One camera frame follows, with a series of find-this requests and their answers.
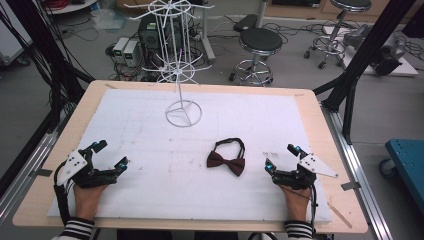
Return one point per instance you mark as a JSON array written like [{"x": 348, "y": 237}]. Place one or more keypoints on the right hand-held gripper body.
[{"x": 315, "y": 166}]

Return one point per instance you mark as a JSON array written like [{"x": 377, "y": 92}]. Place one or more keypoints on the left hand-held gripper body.
[{"x": 76, "y": 163}]

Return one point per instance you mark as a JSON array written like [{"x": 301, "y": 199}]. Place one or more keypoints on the dark red bow tie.
[{"x": 226, "y": 163}]

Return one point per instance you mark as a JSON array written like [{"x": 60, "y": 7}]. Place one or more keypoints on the person's left hand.
[{"x": 86, "y": 200}]

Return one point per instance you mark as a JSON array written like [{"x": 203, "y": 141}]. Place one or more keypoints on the person's right hand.
[{"x": 297, "y": 203}]

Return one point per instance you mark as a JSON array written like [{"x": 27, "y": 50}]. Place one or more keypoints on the thin wooden stick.
[{"x": 339, "y": 215}]

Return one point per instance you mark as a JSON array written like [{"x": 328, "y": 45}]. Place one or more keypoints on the white foam mat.
[{"x": 173, "y": 193}]

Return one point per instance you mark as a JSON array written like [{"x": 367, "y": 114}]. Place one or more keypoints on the person's dark legs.
[{"x": 173, "y": 235}]

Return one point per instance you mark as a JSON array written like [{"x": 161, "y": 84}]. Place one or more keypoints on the blue cart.
[{"x": 408, "y": 163}]

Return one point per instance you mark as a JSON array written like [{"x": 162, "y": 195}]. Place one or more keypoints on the grey power supply unit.
[
  {"x": 120, "y": 47},
  {"x": 131, "y": 53}
]

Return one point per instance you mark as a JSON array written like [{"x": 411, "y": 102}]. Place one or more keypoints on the black computer tower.
[{"x": 150, "y": 36}]

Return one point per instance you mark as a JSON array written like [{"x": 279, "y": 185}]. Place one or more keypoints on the white platform with grey machine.
[{"x": 386, "y": 53}]

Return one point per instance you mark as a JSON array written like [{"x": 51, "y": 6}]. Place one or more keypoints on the white round table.
[{"x": 71, "y": 6}]

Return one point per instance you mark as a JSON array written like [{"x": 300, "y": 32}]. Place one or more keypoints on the tall black round stool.
[{"x": 350, "y": 5}]

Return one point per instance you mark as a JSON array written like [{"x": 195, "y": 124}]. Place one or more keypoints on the aluminium rail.
[
  {"x": 20, "y": 186},
  {"x": 360, "y": 180}
]

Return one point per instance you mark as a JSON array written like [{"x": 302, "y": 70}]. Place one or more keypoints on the black metal frame strut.
[
  {"x": 50, "y": 50},
  {"x": 363, "y": 53}
]

